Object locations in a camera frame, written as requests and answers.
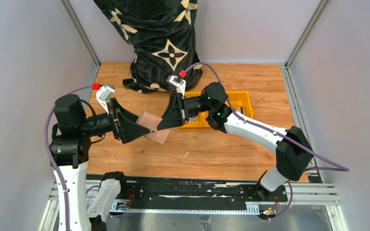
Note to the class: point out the cream card in right bin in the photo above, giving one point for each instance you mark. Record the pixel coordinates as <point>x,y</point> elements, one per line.
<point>241,110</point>

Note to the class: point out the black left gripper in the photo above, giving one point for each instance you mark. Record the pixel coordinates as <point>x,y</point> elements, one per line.
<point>129,129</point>

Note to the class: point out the aluminium frame rail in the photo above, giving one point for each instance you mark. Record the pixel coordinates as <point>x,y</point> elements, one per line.
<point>72,15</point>
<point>291,89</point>

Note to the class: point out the black patterned blanket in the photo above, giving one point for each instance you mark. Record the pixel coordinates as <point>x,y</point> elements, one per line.
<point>162,34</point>

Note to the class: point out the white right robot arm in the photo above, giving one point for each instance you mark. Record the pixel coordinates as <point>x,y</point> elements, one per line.
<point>290,146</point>

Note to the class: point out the aluminium frame rail left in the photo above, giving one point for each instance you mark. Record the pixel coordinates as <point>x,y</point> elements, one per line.
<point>72,15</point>

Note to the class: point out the yellow bin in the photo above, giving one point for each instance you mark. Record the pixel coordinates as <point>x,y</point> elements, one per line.
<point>241,98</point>
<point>198,121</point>

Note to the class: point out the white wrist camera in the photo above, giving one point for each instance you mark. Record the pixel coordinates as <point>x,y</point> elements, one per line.
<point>178,83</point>
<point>104,94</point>

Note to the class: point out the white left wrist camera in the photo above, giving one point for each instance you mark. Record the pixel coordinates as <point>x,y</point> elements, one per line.
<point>104,94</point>

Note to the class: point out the yellow bin left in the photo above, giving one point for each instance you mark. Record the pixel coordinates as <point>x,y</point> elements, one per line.
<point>198,121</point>

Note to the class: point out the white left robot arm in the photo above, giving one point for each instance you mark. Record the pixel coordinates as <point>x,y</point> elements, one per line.
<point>69,150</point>

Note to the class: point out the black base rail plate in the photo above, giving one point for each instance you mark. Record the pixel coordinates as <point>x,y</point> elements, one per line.
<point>182,194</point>

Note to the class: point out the yellow bin right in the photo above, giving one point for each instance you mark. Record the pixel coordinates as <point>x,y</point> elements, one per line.
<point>241,98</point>

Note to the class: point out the aluminium frame rail right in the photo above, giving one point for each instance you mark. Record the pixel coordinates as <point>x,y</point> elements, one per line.
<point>291,89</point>

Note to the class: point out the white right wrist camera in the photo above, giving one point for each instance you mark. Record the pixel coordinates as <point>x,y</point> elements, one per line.
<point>178,83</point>

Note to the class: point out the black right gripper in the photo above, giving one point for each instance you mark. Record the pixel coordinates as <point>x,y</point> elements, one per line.
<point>173,116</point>

